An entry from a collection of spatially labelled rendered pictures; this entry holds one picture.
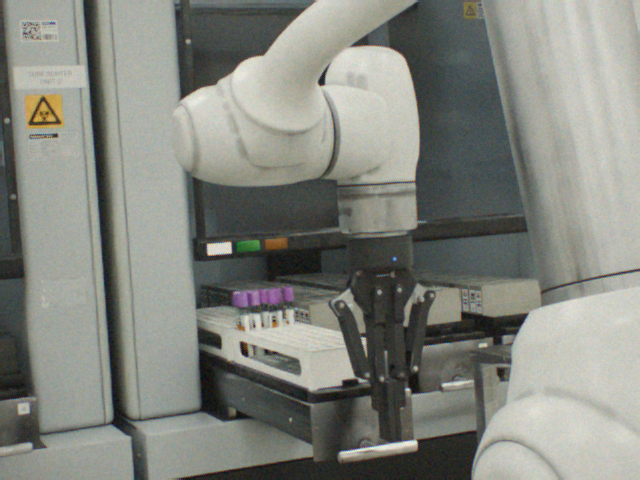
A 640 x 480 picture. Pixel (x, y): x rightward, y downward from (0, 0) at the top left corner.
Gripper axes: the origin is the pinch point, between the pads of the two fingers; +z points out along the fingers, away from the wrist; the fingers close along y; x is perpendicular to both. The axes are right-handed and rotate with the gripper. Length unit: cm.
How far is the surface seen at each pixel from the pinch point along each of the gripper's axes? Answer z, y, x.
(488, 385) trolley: 3.5, -25.6, -21.3
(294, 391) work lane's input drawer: -0.7, 5.8, -14.9
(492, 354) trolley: -1.4, -24.8, -18.3
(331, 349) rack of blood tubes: -6.0, 2.2, -10.9
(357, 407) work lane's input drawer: 0.8, 0.7, -7.3
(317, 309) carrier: -6.7, -10.6, -46.2
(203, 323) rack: -5, 5, -54
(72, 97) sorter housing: -40, 24, -48
